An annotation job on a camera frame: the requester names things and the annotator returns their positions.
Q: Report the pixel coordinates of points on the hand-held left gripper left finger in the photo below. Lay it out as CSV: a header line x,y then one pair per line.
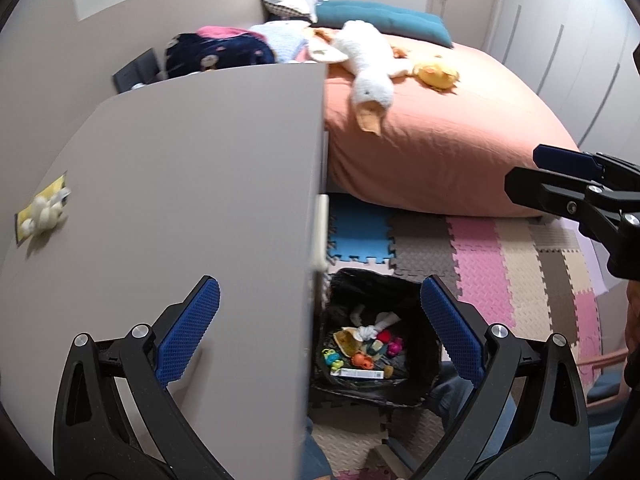
x,y
192,330

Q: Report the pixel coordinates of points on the light blue blanket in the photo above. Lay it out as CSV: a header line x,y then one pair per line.
x,y
285,40

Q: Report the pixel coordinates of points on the white goose plush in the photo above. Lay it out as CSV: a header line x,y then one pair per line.
x,y
370,60

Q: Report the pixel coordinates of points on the pink monkey toy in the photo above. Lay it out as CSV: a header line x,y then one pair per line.
x,y
395,346

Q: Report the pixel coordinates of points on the white wardrobe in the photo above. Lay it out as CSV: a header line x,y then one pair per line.
x,y
560,35

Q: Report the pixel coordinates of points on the small white plush toy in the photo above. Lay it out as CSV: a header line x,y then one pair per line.
x,y
42,212

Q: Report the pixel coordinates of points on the navy printed blanket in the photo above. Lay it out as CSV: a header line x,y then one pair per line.
x,y
225,52

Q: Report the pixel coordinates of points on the orange crab toy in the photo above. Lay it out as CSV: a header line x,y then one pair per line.
x,y
361,360

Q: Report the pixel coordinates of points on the black chair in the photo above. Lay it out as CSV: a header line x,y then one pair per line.
x,y
137,70

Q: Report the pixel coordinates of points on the person's right forearm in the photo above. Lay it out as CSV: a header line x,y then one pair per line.
x,y
634,310

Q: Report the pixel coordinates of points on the green plastic toy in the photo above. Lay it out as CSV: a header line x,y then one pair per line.
x,y
331,358

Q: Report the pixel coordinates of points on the bed with orange sheet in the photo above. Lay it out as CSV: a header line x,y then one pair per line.
x,y
450,150

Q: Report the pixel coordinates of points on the yellow duck plush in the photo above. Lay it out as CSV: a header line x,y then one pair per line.
x,y
435,74

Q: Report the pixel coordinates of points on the foam puzzle floor mat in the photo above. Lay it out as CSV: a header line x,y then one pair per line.
x,y
480,270

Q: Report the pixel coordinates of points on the patterned pillow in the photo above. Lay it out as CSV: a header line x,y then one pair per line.
x,y
292,0

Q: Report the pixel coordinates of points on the pink cloth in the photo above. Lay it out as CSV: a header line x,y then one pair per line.
x,y
220,32

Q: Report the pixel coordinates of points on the white crumpled tissue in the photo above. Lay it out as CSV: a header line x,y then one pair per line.
x,y
380,322

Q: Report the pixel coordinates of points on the brown animal toy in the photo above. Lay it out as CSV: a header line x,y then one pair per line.
x,y
388,372

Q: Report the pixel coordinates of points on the person's left leg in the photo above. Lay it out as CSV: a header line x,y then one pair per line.
x,y
315,455

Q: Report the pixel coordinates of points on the yellow packet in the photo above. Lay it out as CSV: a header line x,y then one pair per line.
x,y
52,190

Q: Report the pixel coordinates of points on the white table bar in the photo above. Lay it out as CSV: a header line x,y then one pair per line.
x,y
320,235

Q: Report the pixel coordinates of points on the red plastic toy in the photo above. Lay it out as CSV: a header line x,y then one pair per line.
x,y
384,336

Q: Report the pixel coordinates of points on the bin with black bag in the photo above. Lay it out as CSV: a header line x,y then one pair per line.
x,y
345,285

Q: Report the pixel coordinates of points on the long white cardboard box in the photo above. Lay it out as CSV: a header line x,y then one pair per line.
x,y
357,374

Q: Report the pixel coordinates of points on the teal cushion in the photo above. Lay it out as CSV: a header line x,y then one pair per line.
x,y
390,15

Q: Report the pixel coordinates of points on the teal plastic toy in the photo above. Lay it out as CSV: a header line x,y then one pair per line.
x,y
376,348

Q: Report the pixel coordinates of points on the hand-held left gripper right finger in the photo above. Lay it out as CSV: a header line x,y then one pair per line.
x,y
450,332

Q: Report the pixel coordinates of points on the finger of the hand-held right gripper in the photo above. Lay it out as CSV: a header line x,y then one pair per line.
x,y
542,187
565,159

